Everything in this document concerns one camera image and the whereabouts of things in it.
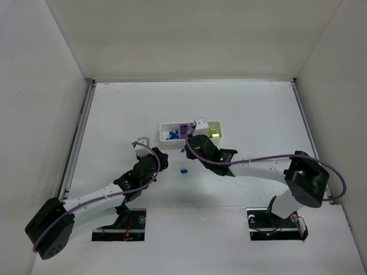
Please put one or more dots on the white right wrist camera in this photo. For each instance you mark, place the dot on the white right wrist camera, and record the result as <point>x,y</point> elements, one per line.
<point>201,127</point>

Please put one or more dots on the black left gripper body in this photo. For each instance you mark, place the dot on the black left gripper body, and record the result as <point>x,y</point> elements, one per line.
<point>160,159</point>

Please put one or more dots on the white three-compartment container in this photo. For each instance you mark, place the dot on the white three-compartment container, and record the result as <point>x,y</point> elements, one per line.
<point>165,128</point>

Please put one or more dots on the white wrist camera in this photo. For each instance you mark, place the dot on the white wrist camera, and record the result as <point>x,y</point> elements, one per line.
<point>201,127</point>
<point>142,146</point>

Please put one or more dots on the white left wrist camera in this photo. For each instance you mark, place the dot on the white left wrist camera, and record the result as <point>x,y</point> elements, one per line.
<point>142,146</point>

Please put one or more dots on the purple curved studded lego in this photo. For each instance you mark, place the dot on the purple curved studded lego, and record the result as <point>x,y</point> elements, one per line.
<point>183,131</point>

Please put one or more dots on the large blue curved lego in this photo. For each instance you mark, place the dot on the large blue curved lego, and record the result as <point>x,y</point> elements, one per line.
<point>173,135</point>

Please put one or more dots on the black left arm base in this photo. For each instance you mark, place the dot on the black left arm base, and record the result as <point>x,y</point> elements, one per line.
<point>128,227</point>

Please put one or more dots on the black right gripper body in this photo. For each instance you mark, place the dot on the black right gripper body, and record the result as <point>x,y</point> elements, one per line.
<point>195,142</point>

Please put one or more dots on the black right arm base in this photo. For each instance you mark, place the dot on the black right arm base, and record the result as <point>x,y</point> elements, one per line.
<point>264,225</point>

